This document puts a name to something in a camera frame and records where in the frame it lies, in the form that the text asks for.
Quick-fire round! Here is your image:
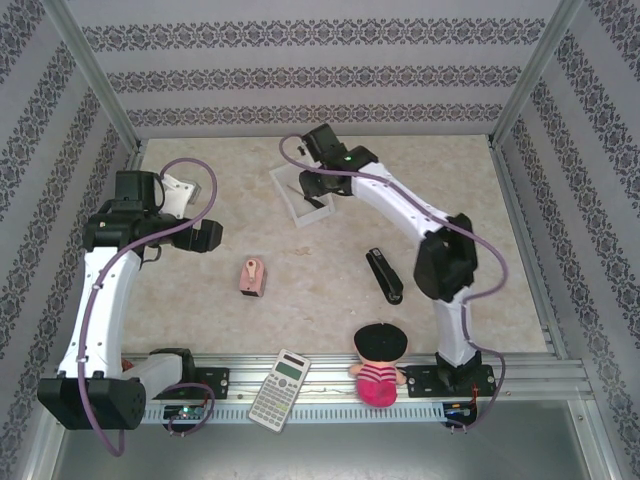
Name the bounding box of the white rectangular bin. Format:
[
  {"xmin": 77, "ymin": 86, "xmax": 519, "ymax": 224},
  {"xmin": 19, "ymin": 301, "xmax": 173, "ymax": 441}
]
[{"xmin": 268, "ymin": 162, "xmax": 335, "ymax": 229}]

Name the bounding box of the pink pencil sharpener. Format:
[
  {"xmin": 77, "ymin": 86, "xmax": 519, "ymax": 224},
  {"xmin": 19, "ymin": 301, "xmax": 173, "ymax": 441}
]
[{"xmin": 238, "ymin": 255, "xmax": 268, "ymax": 300}]

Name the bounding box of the black stapler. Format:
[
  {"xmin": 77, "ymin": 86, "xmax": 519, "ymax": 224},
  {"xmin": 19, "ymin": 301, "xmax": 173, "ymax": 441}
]
[{"xmin": 365, "ymin": 246, "xmax": 406, "ymax": 306}]

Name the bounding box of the white scientific calculator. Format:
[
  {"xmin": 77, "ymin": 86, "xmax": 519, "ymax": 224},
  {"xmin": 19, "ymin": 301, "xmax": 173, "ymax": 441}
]
[{"xmin": 247, "ymin": 348, "xmax": 313, "ymax": 433}]

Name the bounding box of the plush doll with black hair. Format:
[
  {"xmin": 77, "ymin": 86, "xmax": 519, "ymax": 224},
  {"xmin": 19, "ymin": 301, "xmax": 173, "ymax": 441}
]
[{"xmin": 348, "ymin": 322, "xmax": 412, "ymax": 408}]

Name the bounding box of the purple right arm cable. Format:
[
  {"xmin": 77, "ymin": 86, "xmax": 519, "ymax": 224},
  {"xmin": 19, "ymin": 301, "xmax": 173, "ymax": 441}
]
[{"xmin": 278, "ymin": 133, "xmax": 509, "ymax": 431}]

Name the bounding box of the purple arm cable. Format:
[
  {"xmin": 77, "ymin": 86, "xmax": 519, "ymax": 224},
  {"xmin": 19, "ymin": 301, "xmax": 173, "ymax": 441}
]
[
  {"xmin": 77, "ymin": 157, "xmax": 219, "ymax": 459},
  {"xmin": 278, "ymin": 133, "xmax": 509, "ymax": 431}
]

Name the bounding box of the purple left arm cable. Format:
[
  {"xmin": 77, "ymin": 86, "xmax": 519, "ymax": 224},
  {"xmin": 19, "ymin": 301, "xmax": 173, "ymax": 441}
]
[{"xmin": 77, "ymin": 157, "xmax": 219, "ymax": 459}]

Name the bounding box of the aluminium side rail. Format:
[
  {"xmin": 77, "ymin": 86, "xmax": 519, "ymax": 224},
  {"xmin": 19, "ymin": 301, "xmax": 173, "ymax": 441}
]
[
  {"xmin": 491, "ymin": 143, "xmax": 569, "ymax": 357},
  {"xmin": 123, "ymin": 139, "xmax": 147, "ymax": 175}
]

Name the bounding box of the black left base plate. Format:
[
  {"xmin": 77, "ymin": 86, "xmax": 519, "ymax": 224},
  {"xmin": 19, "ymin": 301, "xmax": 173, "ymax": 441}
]
[{"xmin": 192, "ymin": 367, "xmax": 231, "ymax": 401}]

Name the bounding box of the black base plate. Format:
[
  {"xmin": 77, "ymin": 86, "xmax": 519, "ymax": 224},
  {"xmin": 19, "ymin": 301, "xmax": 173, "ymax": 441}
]
[
  {"xmin": 192, "ymin": 367, "xmax": 231, "ymax": 401},
  {"xmin": 403, "ymin": 363, "xmax": 495, "ymax": 401}
]

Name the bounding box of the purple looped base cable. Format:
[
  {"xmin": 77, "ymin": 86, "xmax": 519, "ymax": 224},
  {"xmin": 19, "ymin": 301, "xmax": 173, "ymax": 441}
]
[{"xmin": 161, "ymin": 383, "xmax": 217, "ymax": 436}]

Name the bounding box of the aluminium frame post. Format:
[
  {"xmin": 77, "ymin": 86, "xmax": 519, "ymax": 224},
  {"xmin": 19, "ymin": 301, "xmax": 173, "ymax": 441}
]
[
  {"xmin": 491, "ymin": 0, "xmax": 597, "ymax": 147},
  {"xmin": 42, "ymin": 0, "xmax": 146, "ymax": 156}
]

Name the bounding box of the aluminium mounting rail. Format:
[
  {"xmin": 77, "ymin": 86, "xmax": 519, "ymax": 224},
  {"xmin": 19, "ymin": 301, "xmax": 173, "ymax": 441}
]
[{"xmin": 122, "ymin": 351, "xmax": 594, "ymax": 402}]

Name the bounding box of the white slotted cable duct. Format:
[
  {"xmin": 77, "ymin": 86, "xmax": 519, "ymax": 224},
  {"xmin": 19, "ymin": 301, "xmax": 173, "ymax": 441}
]
[{"xmin": 142, "ymin": 401, "xmax": 447, "ymax": 427}]

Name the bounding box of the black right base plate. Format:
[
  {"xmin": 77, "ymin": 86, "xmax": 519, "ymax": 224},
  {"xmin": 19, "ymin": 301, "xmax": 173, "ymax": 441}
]
[{"xmin": 403, "ymin": 363, "xmax": 495, "ymax": 401}]

